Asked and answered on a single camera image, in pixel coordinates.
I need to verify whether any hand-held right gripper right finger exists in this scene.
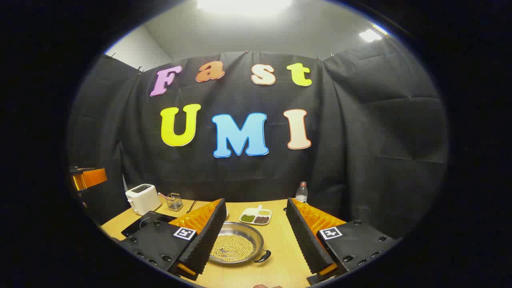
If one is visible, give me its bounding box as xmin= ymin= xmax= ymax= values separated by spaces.
xmin=286 ymin=197 xmax=402 ymax=286

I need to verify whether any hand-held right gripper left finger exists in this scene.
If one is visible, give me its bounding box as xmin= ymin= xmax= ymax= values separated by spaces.
xmin=119 ymin=198 xmax=227 ymax=281

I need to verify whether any steel pot with black handles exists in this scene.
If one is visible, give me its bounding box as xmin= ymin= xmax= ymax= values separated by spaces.
xmin=208 ymin=221 xmax=272 ymax=264

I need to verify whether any black induction cooktop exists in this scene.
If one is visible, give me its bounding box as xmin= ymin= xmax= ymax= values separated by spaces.
xmin=121 ymin=211 xmax=176 ymax=237

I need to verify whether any pile of soybeans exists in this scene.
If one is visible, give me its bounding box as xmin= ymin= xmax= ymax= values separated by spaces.
xmin=211 ymin=234 xmax=255 ymax=262

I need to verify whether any clear plastic water bottle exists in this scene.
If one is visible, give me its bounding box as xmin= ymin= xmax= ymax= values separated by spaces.
xmin=295 ymin=181 xmax=308 ymax=204

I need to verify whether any white divided bean tray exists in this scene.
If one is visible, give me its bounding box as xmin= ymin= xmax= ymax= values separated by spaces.
xmin=239 ymin=205 xmax=272 ymax=225

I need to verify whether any white toaster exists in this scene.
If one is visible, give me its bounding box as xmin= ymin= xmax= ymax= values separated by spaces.
xmin=125 ymin=184 xmax=162 ymax=216

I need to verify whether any ceiling light panel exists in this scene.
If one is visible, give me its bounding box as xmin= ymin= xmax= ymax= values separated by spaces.
xmin=196 ymin=0 xmax=292 ymax=16

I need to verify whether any small wire mesh basket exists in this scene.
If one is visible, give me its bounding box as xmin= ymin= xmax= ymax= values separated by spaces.
xmin=166 ymin=193 xmax=184 ymax=211

